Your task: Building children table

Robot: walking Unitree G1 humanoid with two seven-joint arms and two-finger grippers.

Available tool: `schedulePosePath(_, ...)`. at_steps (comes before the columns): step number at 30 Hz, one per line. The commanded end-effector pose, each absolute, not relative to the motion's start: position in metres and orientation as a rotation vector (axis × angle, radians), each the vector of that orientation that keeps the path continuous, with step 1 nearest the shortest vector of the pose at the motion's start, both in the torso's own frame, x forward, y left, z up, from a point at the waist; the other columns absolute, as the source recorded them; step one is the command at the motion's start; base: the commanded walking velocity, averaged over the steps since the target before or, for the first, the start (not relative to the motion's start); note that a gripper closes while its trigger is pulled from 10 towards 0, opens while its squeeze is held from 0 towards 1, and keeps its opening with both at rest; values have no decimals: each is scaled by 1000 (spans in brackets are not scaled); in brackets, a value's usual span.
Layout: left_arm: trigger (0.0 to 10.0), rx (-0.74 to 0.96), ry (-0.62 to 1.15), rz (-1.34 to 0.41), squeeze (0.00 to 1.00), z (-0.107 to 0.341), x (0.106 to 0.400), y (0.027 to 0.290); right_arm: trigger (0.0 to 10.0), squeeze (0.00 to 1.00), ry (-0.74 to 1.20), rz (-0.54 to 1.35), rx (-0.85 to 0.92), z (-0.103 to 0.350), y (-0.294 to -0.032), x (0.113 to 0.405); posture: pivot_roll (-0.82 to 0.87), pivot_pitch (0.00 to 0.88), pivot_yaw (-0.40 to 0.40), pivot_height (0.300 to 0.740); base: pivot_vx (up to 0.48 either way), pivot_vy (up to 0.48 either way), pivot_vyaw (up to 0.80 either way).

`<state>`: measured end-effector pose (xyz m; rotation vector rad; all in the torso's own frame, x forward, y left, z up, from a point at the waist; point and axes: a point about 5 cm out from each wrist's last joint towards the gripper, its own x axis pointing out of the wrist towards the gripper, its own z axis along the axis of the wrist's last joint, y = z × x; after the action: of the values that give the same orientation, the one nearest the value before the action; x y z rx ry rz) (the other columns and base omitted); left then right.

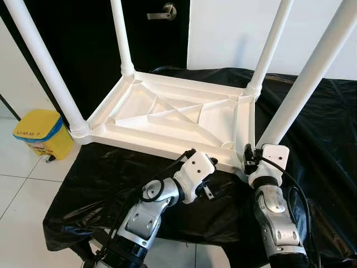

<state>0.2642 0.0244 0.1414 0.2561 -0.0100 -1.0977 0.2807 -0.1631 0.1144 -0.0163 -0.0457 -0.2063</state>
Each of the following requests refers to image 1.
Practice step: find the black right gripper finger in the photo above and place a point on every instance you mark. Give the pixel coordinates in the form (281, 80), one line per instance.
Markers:
(248, 152)

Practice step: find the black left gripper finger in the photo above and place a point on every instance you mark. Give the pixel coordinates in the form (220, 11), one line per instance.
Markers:
(213, 161)

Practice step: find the white plastic table top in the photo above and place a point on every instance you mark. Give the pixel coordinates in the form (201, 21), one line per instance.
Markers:
(167, 106)

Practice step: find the white plastic table leg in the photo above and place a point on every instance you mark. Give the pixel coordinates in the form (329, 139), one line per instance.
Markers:
(307, 84)
(121, 33)
(270, 44)
(44, 61)

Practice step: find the black plastic cover sheet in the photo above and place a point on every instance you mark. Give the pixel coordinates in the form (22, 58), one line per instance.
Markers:
(223, 218)

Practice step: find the black door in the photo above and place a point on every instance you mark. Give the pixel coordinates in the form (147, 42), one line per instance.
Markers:
(83, 50)

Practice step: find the yellow bin with blue band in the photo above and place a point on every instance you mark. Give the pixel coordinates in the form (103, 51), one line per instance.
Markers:
(42, 137)

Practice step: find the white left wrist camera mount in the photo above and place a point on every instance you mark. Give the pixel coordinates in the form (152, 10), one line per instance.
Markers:
(195, 167)

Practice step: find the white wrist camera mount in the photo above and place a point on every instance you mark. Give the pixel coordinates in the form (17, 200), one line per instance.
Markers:
(195, 167)
(274, 156)

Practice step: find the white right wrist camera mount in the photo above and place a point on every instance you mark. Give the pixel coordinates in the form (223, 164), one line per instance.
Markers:
(274, 156)

